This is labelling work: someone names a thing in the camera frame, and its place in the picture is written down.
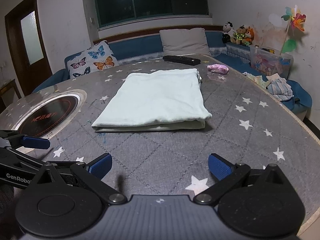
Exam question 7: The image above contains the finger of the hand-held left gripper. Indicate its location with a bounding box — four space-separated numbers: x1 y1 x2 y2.
0 148 45 174
0 130 50 150

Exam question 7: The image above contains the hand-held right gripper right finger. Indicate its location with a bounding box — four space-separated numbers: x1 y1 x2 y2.
194 153 292 205

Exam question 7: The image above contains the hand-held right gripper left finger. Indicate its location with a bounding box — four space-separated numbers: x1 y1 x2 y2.
30 152 128 205

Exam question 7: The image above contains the light green garment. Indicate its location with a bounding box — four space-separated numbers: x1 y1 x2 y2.
91 68 212 132

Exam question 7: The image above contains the striped clothes pile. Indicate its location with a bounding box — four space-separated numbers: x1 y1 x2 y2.
266 76 293 102

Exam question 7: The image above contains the round built-in cooktop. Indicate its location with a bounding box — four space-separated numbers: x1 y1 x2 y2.
11 91 87 143

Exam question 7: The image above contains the wooden side table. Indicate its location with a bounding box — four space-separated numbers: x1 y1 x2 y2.
0 79 22 113

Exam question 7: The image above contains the brown wooden door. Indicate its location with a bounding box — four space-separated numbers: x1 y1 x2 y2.
4 0 53 97

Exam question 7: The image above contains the small pink cloth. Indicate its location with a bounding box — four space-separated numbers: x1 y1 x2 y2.
207 64 229 75

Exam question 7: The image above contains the butterfly print pillow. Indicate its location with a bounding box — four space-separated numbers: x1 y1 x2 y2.
69 41 120 79

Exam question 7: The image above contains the black remote control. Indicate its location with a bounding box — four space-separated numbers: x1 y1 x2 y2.
162 55 201 66

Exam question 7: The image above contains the clear plastic toy box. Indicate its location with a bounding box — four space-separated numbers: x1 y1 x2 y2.
250 45 293 79

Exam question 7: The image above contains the blue sofa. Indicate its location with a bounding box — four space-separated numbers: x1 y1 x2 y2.
32 29 313 120

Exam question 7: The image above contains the grey pillow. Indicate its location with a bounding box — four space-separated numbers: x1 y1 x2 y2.
159 28 212 57

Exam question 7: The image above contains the bear plush toy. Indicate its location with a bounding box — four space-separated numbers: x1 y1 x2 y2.
231 26 247 45

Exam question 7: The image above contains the orange fox plush toy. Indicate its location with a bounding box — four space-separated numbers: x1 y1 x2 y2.
242 26 255 46

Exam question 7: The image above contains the colourful pinwheel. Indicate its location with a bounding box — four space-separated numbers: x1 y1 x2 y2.
279 5 307 55

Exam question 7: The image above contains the dark window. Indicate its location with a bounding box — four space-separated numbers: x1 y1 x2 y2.
92 0 213 28

